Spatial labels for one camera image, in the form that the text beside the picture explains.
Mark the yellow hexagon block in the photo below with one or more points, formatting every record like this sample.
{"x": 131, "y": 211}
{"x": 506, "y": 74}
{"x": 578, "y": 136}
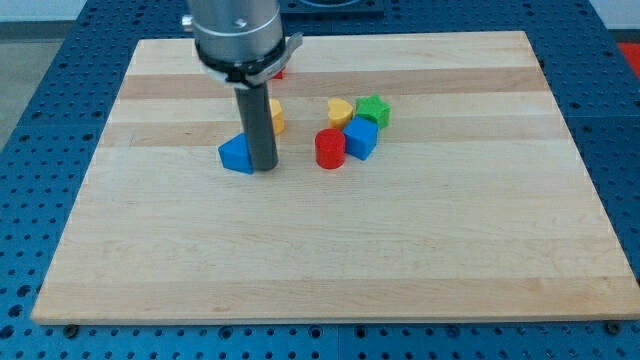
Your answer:
{"x": 277, "y": 115}

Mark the yellow heart block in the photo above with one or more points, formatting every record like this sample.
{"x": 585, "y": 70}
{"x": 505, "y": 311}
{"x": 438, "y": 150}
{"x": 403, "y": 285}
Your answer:
{"x": 339, "y": 113}

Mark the wooden board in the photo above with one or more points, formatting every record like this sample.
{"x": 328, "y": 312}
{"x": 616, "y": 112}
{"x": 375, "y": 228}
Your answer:
{"x": 474, "y": 206}

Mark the green star block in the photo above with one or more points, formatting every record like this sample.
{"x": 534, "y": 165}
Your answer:
{"x": 374, "y": 109}

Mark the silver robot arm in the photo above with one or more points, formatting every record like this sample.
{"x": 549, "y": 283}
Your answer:
{"x": 242, "y": 43}

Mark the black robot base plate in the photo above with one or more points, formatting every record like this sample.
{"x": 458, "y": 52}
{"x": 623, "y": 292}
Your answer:
{"x": 332, "y": 7}

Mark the blue triangle block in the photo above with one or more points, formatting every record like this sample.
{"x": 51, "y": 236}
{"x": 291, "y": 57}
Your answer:
{"x": 234, "y": 155}

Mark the blue cube block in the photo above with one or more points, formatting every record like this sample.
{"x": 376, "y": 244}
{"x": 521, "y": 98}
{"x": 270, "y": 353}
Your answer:
{"x": 361, "y": 137}

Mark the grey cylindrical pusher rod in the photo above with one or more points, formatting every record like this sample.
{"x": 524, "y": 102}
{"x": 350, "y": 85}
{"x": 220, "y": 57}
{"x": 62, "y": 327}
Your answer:
{"x": 256, "y": 119}

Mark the red cylinder block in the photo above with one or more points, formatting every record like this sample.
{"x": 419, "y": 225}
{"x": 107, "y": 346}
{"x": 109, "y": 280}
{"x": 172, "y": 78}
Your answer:
{"x": 330, "y": 147}

